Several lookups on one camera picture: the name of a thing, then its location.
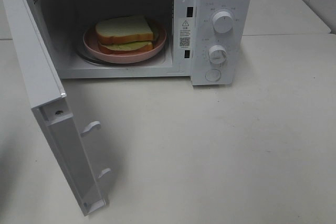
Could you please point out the white bread sandwich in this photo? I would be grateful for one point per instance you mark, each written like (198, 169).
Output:
(126, 34)

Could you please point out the pink round plate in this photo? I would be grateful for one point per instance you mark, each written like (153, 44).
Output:
(158, 31)

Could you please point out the white microwave door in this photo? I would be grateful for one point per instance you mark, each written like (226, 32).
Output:
(48, 102)

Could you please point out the round white door button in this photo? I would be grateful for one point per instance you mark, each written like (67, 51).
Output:
(213, 75)

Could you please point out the lower white microwave knob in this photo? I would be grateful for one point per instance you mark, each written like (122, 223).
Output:
(217, 54)

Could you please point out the white microwave knob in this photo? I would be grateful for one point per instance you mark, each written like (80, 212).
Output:
(222, 21)
(217, 54)

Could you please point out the white warning label sticker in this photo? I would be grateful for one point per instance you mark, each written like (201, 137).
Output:
(185, 32)

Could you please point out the white microwave oven body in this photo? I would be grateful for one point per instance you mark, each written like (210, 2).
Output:
(67, 20)

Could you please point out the upper white microwave knob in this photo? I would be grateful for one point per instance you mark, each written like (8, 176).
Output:
(222, 21)

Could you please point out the glass microwave turntable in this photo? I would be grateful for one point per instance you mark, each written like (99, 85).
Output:
(160, 56)

